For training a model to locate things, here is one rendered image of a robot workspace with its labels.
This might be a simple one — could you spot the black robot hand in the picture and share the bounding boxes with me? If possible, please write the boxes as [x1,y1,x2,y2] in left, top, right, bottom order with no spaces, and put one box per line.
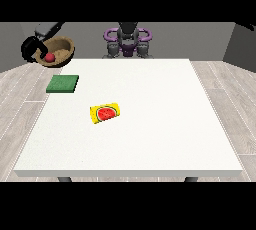
[20,35,48,64]

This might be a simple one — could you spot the brown wooden bowl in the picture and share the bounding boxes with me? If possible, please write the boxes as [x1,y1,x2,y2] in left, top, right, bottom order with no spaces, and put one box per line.
[34,36,76,69]

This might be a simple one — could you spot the green square pad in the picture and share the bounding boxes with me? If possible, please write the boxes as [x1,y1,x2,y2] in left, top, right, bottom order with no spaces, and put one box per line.
[45,74,80,94]

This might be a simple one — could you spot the yellow cup with melon print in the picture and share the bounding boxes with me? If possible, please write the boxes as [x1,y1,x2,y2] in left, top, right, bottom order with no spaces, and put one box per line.
[89,102,122,125]

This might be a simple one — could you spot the grey robot trunk purple rings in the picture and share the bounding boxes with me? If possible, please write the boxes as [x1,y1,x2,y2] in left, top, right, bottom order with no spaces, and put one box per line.
[102,22,154,60]

